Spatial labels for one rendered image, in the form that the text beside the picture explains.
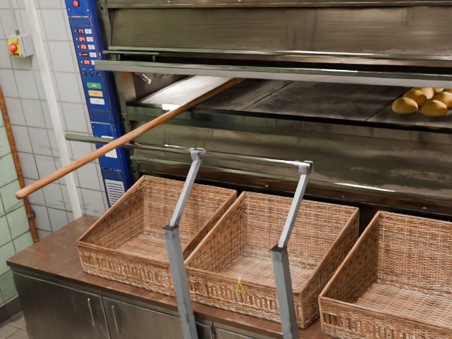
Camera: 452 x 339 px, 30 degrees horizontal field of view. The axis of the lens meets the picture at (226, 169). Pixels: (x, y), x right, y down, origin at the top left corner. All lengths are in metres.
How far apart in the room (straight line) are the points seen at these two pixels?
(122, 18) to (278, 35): 0.82
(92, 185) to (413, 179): 1.77
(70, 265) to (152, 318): 0.55
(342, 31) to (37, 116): 1.86
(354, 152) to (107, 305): 1.24
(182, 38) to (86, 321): 1.31
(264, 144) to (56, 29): 1.19
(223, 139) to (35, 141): 1.23
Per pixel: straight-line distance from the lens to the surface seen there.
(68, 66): 4.09
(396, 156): 3.19
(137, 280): 3.52
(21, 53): 4.20
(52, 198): 4.56
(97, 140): 3.53
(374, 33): 3.05
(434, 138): 3.07
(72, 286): 3.79
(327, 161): 3.32
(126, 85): 3.89
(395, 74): 2.89
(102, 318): 3.74
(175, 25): 3.56
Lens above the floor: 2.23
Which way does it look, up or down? 21 degrees down
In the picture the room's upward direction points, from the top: 9 degrees counter-clockwise
